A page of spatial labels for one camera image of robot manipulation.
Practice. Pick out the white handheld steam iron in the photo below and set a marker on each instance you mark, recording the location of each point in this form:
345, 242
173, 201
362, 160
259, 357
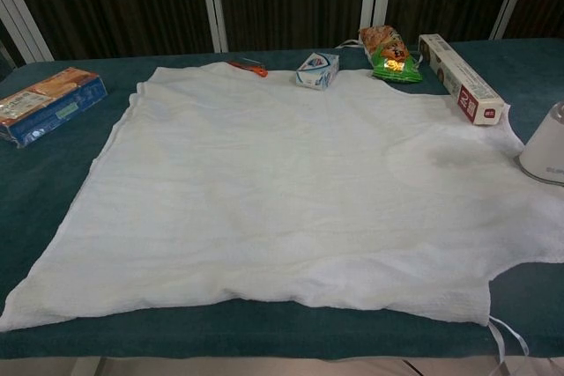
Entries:
546, 151

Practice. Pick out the white cloth apron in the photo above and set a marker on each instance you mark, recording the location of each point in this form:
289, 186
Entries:
264, 195

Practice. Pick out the white blue soap box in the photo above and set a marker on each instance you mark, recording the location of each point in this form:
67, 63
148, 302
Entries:
317, 72

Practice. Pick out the green orange snack bag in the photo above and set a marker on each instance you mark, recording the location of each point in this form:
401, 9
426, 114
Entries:
392, 61

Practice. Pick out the long white cling film box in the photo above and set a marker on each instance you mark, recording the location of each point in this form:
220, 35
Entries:
462, 81

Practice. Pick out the teal table cover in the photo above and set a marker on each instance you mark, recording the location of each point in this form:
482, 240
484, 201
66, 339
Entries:
53, 182

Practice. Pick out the orange blue biscuit box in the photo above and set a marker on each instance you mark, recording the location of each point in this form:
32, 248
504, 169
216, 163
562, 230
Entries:
44, 103

